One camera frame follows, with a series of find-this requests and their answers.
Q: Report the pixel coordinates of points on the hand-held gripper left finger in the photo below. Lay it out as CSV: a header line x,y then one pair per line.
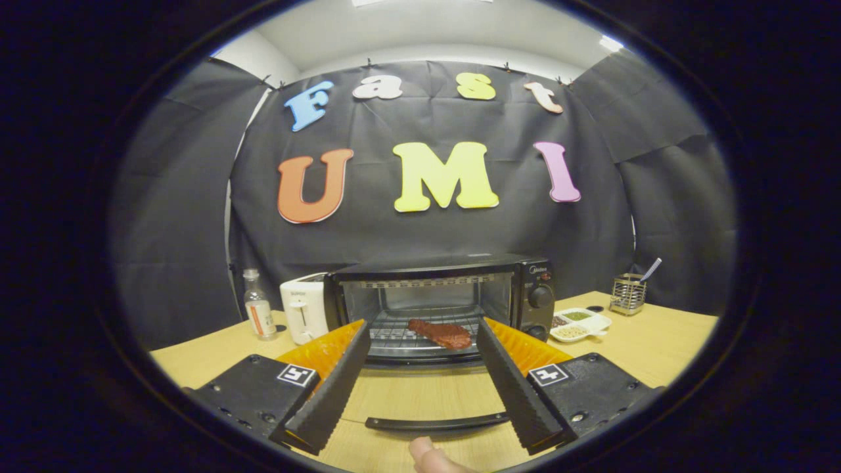
x,y
332,391

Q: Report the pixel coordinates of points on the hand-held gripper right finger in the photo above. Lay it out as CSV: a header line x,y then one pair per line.
x,y
516,391

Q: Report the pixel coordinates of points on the red raw steak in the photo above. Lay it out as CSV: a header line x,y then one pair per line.
x,y
443,334

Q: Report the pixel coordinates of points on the black toaster oven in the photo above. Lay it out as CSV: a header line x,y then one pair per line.
x,y
433,266

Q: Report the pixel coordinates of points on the white bread toaster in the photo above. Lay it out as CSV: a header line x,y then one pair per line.
x,y
305,309

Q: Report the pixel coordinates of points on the white divided condiment dish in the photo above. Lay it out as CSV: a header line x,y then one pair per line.
x,y
581,325

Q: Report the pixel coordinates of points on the small clear bottle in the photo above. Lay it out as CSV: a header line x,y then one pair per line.
x,y
259,312

